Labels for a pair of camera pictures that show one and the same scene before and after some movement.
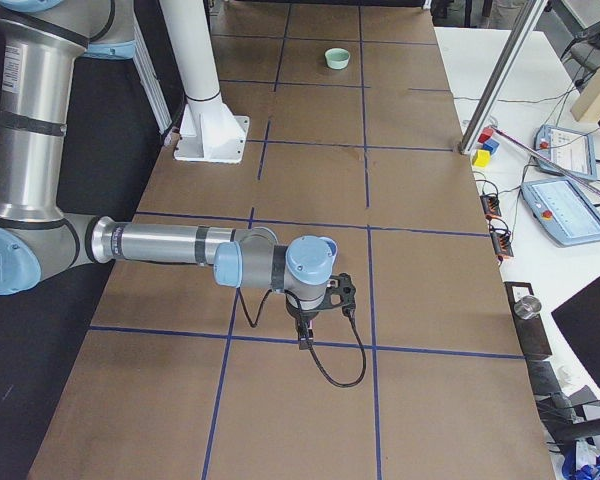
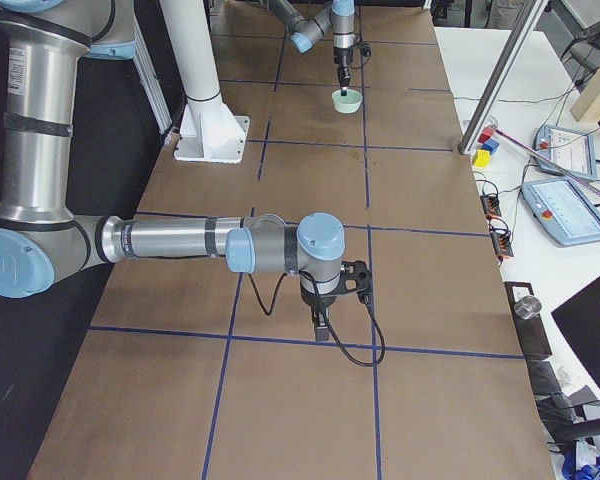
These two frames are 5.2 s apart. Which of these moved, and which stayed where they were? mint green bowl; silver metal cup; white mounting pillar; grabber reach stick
Moved: mint green bowl
Stayed: white mounting pillar; silver metal cup; grabber reach stick
